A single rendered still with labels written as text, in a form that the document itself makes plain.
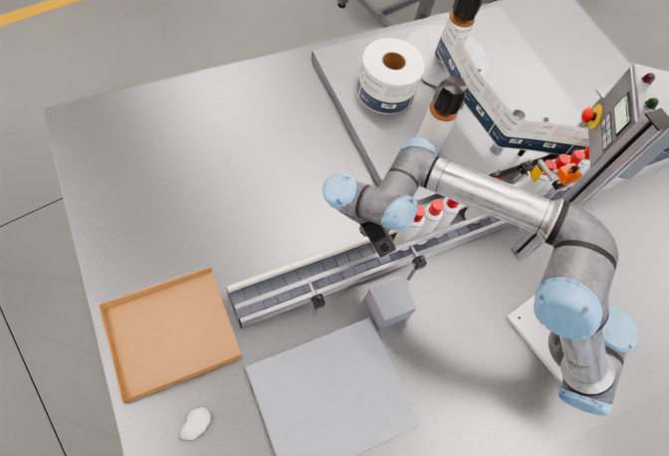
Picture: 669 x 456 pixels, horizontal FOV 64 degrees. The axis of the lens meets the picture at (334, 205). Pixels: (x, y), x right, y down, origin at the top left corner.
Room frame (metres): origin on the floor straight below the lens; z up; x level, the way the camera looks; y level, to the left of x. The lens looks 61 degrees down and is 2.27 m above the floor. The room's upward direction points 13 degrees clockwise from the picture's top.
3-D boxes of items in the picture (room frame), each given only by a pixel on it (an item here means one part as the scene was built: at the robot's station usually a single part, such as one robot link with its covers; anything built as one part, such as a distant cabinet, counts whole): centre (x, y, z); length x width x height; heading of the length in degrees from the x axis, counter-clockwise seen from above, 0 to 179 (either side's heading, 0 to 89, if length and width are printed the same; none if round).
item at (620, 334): (0.52, -0.74, 1.02); 0.13 x 0.12 x 0.14; 163
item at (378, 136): (1.33, -0.32, 0.86); 0.80 x 0.67 x 0.05; 125
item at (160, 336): (0.32, 0.34, 0.85); 0.30 x 0.26 x 0.04; 125
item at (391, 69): (1.26, -0.08, 0.95); 0.20 x 0.20 x 0.14
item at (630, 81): (0.88, -0.61, 1.38); 0.17 x 0.10 x 0.19; 0
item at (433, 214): (0.74, -0.26, 0.98); 0.05 x 0.05 x 0.20
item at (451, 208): (0.77, -0.31, 0.98); 0.05 x 0.05 x 0.20
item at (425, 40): (1.48, -0.27, 0.89); 0.31 x 0.31 x 0.01
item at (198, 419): (0.11, 0.21, 0.85); 0.08 x 0.07 x 0.04; 120
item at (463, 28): (1.48, -0.27, 1.04); 0.09 x 0.09 x 0.29
